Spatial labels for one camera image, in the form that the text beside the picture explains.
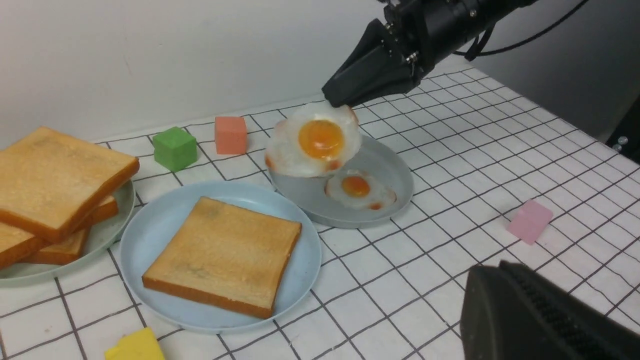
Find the light blue plate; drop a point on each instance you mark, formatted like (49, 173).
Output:
(151, 229)

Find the grey egg plate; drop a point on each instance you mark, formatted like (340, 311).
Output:
(374, 159)

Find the green cube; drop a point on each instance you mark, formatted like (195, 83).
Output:
(175, 149)

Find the pink cube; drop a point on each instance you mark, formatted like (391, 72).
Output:
(529, 221)

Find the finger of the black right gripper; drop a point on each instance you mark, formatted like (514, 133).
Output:
(378, 50)
(364, 87)

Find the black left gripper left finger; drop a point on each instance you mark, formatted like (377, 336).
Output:
(508, 313)

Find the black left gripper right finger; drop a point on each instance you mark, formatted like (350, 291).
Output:
(586, 333)

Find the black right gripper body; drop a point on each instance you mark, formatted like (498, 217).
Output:
(428, 31)

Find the yellow cube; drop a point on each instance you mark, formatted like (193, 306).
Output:
(139, 345)

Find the toast slice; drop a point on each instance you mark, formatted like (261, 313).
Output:
(226, 256)
(50, 181)
(17, 244)
(62, 253)

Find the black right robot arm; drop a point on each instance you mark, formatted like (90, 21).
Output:
(505, 7)

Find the orange cube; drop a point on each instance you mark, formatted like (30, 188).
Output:
(231, 135)

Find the fried egg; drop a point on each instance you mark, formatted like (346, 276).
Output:
(314, 141)
(359, 190)

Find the pale green bread plate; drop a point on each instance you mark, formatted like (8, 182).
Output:
(100, 237)

